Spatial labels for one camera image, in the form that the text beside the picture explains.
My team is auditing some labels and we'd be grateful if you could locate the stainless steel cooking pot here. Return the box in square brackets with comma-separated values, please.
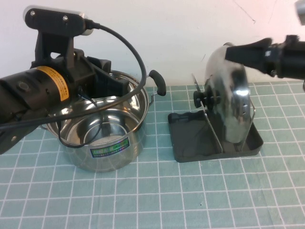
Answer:
[40, 69, 167, 173]

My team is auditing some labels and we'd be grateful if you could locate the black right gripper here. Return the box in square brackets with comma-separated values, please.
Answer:
[225, 35, 305, 79]

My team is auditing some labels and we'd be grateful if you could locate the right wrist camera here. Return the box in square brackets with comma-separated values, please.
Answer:
[294, 0, 305, 26]

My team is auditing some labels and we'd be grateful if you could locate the metal wire lid rack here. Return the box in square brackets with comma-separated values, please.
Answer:
[192, 73, 257, 154]

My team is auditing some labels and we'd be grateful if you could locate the thin black wire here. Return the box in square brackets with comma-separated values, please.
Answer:
[57, 89, 103, 148]

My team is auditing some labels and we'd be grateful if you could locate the dark plastic drip tray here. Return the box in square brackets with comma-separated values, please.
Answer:
[168, 112, 264, 163]

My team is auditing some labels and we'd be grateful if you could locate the green cutting mat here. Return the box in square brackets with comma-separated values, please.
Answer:
[0, 80, 305, 229]

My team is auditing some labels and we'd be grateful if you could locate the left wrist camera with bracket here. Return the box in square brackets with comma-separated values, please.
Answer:
[23, 6, 93, 70]

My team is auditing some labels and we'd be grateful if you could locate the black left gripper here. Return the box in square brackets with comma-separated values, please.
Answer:
[69, 49, 131, 98]

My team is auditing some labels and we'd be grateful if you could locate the thick black camera cable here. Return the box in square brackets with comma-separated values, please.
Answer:
[0, 20, 148, 131]

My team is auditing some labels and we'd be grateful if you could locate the stainless steel pot lid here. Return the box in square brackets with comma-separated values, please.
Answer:
[193, 42, 253, 145]

